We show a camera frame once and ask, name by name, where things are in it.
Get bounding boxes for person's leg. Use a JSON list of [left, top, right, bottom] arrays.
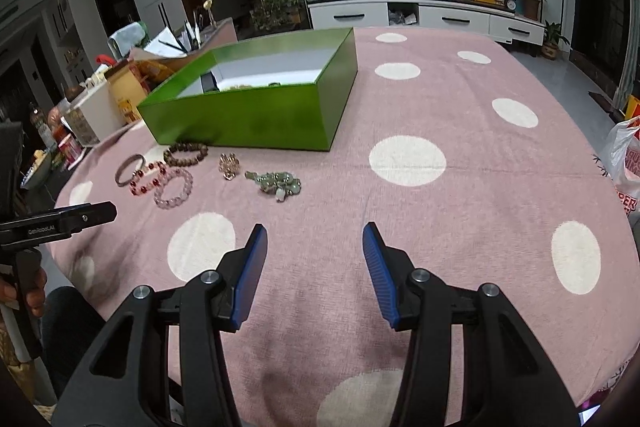
[[40, 286, 109, 401]]

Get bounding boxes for person's left hand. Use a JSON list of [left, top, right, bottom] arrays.
[[0, 267, 49, 319]]

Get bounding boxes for gold flower hair clip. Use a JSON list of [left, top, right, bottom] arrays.
[[218, 152, 241, 180]]

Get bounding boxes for red bead bracelet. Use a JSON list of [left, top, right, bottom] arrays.
[[130, 161, 169, 197]]

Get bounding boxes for pink desk organizer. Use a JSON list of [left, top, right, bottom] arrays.
[[196, 17, 239, 54]]

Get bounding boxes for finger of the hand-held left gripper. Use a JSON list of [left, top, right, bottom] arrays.
[[0, 201, 119, 249]]

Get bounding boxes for metal bangle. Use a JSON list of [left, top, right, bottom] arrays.
[[115, 153, 147, 186]]

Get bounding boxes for white television cabinet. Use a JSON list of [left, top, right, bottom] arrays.
[[306, 0, 546, 48]]

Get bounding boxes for white plastic bag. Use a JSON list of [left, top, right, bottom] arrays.
[[595, 116, 640, 222]]

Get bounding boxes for brown wooden bead bracelet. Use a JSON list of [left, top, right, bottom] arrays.
[[163, 142, 209, 168]]

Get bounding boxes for pink polka dot tablecloth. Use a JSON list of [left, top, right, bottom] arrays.
[[37, 26, 640, 427]]

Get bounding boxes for yellow printed carton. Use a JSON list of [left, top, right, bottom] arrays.
[[104, 61, 152, 124]]

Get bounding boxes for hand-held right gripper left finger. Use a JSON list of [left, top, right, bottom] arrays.
[[52, 223, 268, 427]]

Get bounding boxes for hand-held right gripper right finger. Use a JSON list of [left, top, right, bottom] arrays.
[[362, 222, 583, 427]]

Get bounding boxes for small potted plant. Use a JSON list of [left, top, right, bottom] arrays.
[[542, 21, 571, 60]]

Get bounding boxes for pale pink bead bracelet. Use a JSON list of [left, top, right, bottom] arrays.
[[153, 167, 194, 209]]

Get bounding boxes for white paper sheet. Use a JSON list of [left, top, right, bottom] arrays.
[[142, 27, 190, 58]]

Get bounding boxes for green cardboard box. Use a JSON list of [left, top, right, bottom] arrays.
[[136, 27, 359, 152]]

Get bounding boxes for leafy plants in planter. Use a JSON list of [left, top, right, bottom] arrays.
[[249, 0, 306, 33]]

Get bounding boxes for green pack with grey cloth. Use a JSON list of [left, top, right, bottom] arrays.
[[107, 21, 151, 58]]

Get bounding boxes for green jade bead bracelet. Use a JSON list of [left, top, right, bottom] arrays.
[[244, 170, 303, 203]]

